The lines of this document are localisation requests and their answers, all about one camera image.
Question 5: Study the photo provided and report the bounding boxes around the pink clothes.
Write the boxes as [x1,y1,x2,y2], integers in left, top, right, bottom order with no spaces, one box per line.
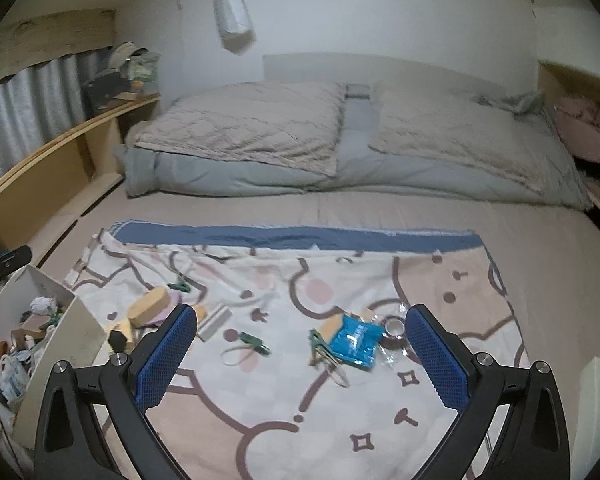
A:
[552,95,600,161]

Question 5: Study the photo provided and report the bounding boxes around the green clip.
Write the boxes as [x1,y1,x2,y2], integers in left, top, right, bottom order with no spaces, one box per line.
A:
[167,274,196,295]
[307,329,331,361]
[239,331,272,356]

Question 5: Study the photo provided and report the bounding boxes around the long wooden shelf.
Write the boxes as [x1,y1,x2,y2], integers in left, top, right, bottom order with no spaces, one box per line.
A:
[0,94,161,261]

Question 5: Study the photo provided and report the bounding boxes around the green patterned bundle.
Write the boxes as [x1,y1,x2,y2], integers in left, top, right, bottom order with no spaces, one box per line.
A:
[127,52,161,93]

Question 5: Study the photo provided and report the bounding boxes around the pink brown item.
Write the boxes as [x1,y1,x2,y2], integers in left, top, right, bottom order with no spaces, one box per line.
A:
[12,322,48,346]

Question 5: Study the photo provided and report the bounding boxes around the white cable ring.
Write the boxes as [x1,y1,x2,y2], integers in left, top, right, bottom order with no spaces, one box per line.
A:
[221,342,261,367]

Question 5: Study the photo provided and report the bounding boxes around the printed cartoon blanket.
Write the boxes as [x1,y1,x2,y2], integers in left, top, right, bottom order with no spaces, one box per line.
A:
[62,220,531,480]

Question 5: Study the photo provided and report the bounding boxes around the grey curtain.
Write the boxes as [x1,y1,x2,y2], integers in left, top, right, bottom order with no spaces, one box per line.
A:
[0,49,113,196]

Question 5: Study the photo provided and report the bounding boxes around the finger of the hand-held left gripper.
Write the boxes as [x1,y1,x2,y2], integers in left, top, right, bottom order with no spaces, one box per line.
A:
[0,246,33,291]

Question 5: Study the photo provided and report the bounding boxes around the clear plastic wrapper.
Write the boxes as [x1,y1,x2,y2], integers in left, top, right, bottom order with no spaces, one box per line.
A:
[365,302,416,368]

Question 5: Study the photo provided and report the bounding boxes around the beige printed valance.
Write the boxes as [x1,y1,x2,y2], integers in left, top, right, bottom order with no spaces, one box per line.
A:
[0,8,117,93]

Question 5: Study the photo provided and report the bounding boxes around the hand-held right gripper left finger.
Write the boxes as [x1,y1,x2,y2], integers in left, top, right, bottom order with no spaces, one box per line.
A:
[32,304,198,480]

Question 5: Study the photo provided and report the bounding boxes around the white storage box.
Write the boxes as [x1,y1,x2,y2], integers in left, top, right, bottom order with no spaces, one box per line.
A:
[0,265,112,448]

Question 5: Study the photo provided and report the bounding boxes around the beige quilted blanket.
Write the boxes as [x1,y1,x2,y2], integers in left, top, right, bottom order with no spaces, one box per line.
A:
[132,80,348,178]
[369,84,563,196]

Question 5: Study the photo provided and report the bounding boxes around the white headboard panel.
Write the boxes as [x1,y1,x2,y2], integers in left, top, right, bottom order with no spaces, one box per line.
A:
[262,52,538,106]

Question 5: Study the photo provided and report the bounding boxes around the blue white packet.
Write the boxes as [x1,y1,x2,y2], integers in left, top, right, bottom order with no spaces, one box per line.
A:
[0,355,36,406]

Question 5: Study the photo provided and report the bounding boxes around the small tan wooden piece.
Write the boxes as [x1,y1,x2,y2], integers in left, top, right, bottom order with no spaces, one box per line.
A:
[317,316,346,346]

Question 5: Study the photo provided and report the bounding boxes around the small grey white box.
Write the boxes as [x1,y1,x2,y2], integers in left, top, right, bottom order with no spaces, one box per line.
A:
[196,306,231,341]

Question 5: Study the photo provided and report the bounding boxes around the dark bag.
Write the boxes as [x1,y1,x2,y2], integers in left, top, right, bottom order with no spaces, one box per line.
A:
[82,72,136,113]

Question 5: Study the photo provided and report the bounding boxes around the white lace cloth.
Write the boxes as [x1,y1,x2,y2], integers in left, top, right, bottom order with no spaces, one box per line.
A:
[27,296,61,316]

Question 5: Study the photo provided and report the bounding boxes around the wooden side shelf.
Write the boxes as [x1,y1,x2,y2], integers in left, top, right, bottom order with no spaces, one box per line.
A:
[537,60,600,251]

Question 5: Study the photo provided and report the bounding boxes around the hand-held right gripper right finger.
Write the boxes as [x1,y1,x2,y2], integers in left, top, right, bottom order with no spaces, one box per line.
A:
[404,304,571,480]

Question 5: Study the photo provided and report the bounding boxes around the white cap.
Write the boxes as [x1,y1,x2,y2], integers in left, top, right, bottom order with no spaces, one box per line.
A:
[107,42,148,68]

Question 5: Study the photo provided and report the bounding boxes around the blue foil packet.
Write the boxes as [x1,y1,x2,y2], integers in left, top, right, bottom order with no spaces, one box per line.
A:
[327,315,385,373]

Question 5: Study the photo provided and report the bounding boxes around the hanging white bag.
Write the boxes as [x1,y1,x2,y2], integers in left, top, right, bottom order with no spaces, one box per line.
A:
[212,0,255,53]

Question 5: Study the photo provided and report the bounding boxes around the grey duvet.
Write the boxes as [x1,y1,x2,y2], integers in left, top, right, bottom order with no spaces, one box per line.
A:
[122,80,593,211]

